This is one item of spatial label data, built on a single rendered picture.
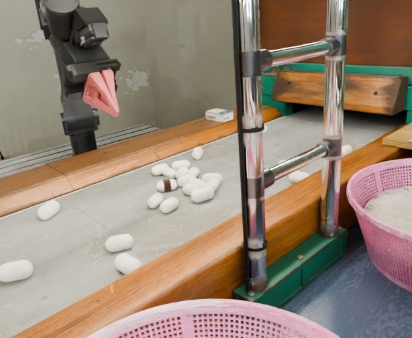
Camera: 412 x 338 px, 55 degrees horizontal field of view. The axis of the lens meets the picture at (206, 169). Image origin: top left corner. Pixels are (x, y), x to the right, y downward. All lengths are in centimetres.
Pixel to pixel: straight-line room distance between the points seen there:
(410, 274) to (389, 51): 52
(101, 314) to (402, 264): 34
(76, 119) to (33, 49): 169
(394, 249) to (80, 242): 38
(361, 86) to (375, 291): 47
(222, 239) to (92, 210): 24
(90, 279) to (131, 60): 255
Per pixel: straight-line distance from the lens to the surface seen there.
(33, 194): 71
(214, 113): 95
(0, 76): 264
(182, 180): 65
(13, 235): 62
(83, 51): 77
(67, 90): 76
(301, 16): 102
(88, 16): 73
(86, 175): 74
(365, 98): 88
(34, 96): 269
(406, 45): 91
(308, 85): 96
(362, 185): 63
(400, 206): 62
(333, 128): 50
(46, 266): 52
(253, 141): 38
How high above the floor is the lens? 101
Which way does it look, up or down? 21 degrees down
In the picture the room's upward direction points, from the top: 5 degrees counter-clockwise
